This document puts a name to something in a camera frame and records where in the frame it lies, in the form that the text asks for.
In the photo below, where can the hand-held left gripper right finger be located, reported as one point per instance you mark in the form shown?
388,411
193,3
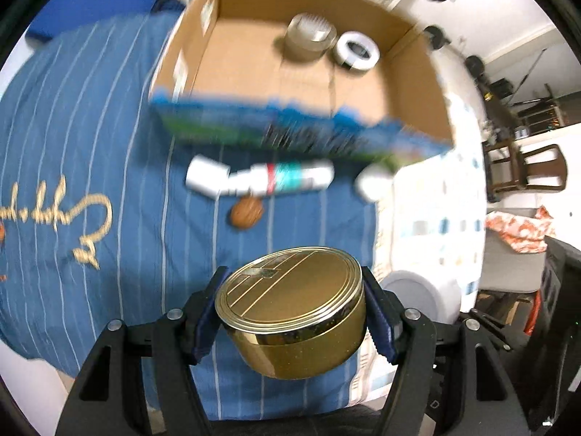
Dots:
379,327

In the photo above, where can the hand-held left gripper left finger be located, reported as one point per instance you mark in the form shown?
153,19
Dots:
205,327

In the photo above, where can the round gold tin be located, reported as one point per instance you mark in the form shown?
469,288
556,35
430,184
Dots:
293,311

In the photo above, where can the cardboard box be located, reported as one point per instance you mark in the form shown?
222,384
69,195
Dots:
295,81

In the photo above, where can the white round container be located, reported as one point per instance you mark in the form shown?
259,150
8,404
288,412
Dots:
415,297

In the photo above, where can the brown walnut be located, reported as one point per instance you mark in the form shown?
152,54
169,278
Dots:
246,212

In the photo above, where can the white patterned cloth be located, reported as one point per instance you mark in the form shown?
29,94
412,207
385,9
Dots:
435,218

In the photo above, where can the white round cap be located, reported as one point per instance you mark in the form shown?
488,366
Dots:
372,185

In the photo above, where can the white tube with cap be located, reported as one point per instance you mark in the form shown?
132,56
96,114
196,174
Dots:
258,178

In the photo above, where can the orange floral cloth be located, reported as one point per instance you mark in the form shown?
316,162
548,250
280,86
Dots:
522,231

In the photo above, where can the blue striped blanket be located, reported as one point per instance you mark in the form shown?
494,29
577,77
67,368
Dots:
100,190

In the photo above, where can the dark wooden chair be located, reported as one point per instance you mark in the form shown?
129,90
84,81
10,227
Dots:
526,168

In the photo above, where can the white tape roll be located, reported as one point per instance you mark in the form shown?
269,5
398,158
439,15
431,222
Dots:
357,51

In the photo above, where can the blue flat board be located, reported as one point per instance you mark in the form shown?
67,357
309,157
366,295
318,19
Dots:
86,0

